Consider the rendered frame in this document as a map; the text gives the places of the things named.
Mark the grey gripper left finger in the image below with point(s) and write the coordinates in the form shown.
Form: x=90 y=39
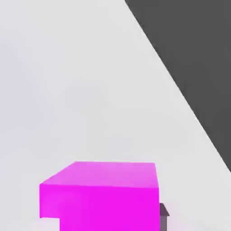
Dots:
x=48 y=225

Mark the small magenta cube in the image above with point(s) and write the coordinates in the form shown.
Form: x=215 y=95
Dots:
x=108 y=202

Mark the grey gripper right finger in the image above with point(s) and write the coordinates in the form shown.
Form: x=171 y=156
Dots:
x=163 y=219

